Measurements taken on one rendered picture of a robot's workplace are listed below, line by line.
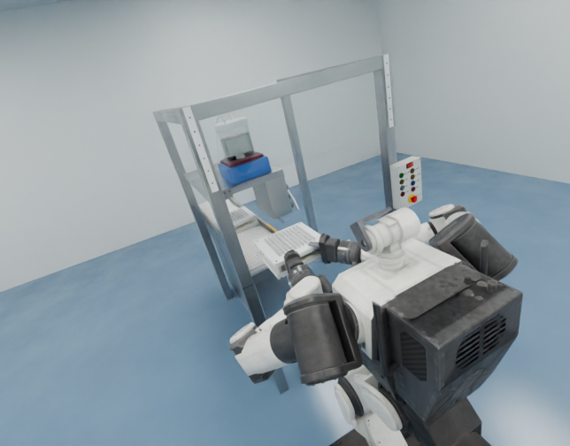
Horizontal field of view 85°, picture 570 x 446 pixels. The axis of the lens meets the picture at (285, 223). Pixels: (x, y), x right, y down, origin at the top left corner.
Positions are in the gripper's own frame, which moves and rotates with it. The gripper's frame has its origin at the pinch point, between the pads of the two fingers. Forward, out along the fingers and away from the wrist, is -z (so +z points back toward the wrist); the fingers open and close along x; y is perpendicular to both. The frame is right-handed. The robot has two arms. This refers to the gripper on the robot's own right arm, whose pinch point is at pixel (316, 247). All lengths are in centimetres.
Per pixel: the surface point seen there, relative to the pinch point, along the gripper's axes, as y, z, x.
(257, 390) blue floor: -14, -54, 105
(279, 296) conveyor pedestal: 20, -46, 56
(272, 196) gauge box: 19.7, -32.1, -11.5
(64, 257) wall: 26, -420, 97
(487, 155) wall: 365, 42, 90
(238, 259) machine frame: -6.3, -39.6, 8.8
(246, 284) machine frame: -6.8, -39.4, 23.2
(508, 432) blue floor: 18, 71, 102
